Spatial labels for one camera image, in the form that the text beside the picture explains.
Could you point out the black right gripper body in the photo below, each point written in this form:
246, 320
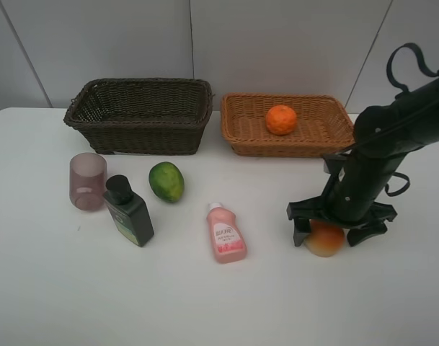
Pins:
348, 199

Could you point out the dark green bottle black cap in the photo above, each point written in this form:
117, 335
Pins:
128, 210

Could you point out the dark brown wicker basket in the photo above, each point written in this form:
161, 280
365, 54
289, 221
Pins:
151, 116

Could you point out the red yellow peach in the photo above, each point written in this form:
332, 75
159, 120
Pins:
325, 239

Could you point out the orange tangerine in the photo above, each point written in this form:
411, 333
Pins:
281, 120

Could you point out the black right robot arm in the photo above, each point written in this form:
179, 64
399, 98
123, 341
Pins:
383, 135

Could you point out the translucent purple plastic cup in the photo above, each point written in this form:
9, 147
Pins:
87, 177

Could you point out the green mango fruit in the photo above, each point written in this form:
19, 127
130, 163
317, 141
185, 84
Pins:
167, 182

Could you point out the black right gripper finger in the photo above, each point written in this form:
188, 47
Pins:
301, 230
357, 236

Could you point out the light brown wicker basket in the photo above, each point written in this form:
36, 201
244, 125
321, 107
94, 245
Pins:
323, 126

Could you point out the pink bottle white cap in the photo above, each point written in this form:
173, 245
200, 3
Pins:
227, 242

